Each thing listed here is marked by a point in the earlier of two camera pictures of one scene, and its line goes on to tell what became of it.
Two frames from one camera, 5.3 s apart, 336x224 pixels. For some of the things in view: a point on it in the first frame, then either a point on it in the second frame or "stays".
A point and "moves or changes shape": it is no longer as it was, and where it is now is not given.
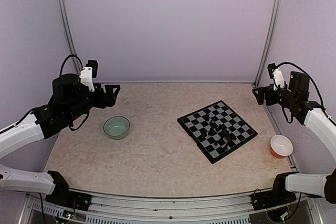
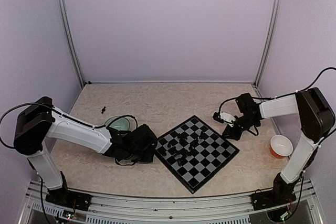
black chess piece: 223,129 to 194,143
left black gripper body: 100,102 to 137,156
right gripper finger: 259,93 to 233,132
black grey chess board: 217,130 moves or changes shape
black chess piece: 206,117 to 202,136
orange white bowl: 281,146 stays
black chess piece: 213,125 to 182,137
